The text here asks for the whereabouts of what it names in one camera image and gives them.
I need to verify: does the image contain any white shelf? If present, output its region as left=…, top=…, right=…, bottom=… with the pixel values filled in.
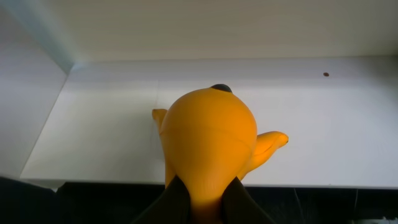
left=0, top=0, right=398, bottom=190

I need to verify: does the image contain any yellow rubber duck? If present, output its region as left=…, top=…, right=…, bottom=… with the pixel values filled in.
left=151, top=83, right=290, bottom=224

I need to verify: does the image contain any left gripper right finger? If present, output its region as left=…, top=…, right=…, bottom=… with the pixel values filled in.
left=221, top=176, right=276, bottom=224

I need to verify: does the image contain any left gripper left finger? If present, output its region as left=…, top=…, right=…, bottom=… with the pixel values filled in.
left=130, top=175, right=191, bottom=224

